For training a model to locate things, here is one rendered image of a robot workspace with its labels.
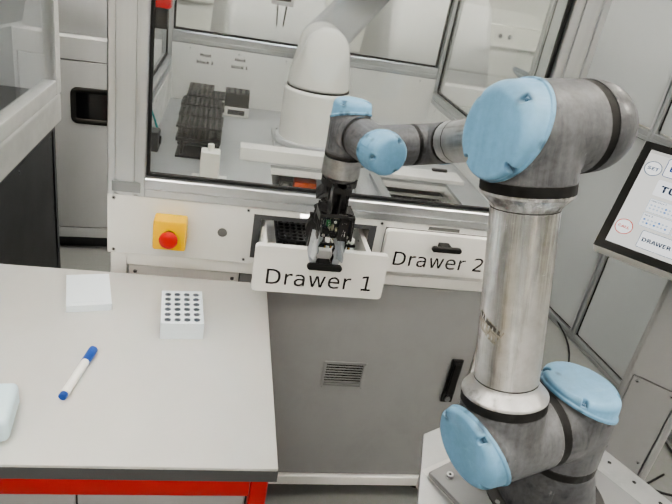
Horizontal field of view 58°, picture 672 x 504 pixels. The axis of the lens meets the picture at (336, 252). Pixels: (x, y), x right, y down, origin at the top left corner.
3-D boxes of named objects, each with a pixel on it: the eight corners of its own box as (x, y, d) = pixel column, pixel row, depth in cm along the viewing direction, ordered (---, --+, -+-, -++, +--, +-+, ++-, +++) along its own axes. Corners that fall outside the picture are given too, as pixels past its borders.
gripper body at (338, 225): (314, 242, 120) (323, 184, 115) (310, 223, 127) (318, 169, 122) (352, 245, 121) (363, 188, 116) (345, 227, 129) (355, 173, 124)
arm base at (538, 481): (612, 510, 97) (632, 464, 92) (549, 549, 89) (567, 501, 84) (538, 446, 108) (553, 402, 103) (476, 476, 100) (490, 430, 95)
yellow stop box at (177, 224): (184, 253, 137) (186, 224, 134) (151, 250, 136) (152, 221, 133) (186, 243, 142) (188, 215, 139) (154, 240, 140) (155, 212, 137)
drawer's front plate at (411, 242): (488, 279, 156) (500, 241, 151) (378, 270, 150) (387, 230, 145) (486, 276, 157) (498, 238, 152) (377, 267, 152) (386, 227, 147)
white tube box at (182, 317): (202, 339, 123) (204, 323, 121) (159, 339, 121) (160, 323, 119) (200, 306, 134) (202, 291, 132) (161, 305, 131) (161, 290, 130)
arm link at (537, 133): (567, 485, 85) (630, 78, 69) (482, 517, 79) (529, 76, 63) (508, 439, 95) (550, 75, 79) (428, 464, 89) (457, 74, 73)
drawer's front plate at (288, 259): (380, 299, 137) (390, 256, 133) (250, 290, 132) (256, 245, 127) (378, 295, 139) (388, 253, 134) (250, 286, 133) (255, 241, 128)
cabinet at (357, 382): (447, 501, 195) (521, 285, 160) (109, 499, 175) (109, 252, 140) (386, 330, 278) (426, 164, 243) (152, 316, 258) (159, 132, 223)
